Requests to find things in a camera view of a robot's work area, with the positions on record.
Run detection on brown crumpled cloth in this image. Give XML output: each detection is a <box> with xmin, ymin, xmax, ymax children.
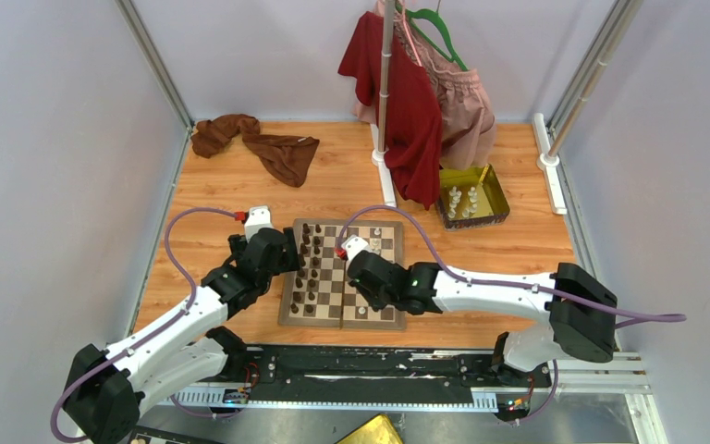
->
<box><xmin>191</xmin><ymin>114</ymin><xmax>320</xmax><ymax>188</ymax></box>

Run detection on white corner rack foot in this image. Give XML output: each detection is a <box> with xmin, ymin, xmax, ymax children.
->
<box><xmin>532</xmin><ymin>113</ymin><xmax>568</xmax><ymax>216</ymax></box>

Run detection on wooden chess board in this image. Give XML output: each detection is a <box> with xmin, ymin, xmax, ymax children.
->
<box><xmin>278</xmin><ymin>218</ymin><xmax>407</xmax><ymax>331</ymax></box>

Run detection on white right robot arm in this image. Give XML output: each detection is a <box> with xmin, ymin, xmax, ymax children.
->
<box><xmin>340</xmin><ymin>247</ymin><xmax>618</xmax><ymax>387</ymax></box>

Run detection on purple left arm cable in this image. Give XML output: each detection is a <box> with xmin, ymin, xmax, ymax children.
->
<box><xmin>49</xmin><ymin>206</ymin><xmax>249</xmax><ymax>444</ymax></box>

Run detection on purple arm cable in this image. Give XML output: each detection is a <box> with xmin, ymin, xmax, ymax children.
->
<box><xmin>49</xmin><ymin>206</ymin><xmax>249</xmax><ymax>444</ymax></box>
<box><xmin>335</xmin><ymin>204</ymin><xmax>688</xmax><ymax>330</ymax></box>

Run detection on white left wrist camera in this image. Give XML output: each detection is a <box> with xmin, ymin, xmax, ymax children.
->
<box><xmin>243</xmin><ymin>205</ymin><xmax>274</xmax><ymax>241</ymax></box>

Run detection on yellow transparent tray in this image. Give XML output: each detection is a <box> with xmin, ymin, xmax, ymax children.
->
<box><xmin>436</xmin><ymin>165</ymin><xmax>510</xmax><ymax>231</ymax></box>

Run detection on white clothes rack stand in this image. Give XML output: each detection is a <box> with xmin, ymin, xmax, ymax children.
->
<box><xmin>372</xmin><ymin>0</ymin><xmax>398</xmax><ymax>207</ymax></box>

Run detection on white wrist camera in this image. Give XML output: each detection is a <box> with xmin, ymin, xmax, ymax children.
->
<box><xmin>243</xmin><ymin>205</ymin><xmax>274</xmax><ymax>241</ymax></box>
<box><xmin>338</xmin><ymin>235</ymin><xmax>373</xmax><ymax>261</ymax></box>

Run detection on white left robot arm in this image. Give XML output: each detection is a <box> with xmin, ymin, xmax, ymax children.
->
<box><xmin>51</xmin><ymin>226</ymin><xmax>300</xmax><ymax>443</ymax></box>

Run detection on green clothes hanger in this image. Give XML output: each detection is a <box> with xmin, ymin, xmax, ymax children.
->
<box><xmin>395</xmin><ymin>2</ymin><xmax>469</xmax><ymax>71</ymax></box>

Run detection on white chess pieces in tray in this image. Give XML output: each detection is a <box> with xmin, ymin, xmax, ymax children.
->
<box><xmin>447</xmin><ymin>186</ymin><xmax>479</xmax><ymax>220</ymax></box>

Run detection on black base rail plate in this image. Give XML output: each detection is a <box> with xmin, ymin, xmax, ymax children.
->
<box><xmin>165</xmin><ymin>342</ymin><xmax>552</xmax><ymax>409</ymax></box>

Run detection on red hanging shirt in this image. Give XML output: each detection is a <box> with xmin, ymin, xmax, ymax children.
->
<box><xmin>337</xmin><ymin>12</ymin><xmax>443</xmax><ymax>209</ymax></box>

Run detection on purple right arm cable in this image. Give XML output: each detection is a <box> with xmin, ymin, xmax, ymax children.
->
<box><xmin>335</xmin><ymin>204</ymin><xmax>688</xmax><ymax>330</ymax></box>

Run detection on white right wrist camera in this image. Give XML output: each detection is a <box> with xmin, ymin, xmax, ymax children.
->
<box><xmin>338</xmin><ymin>235</ymin><xmax>373</xmax><ymax>261</ymax></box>

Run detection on yellow object at bottom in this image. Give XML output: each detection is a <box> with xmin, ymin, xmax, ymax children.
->
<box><xmin>337</xmin><ymin>413</ymin><xmax>404</xmax><ymax>444</ymax></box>

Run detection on pink hanging garment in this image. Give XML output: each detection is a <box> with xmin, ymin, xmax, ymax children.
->
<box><xmin>354</xmin><ymin>0</ymin><xmax>497</xmax><ymax>171</ymax></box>

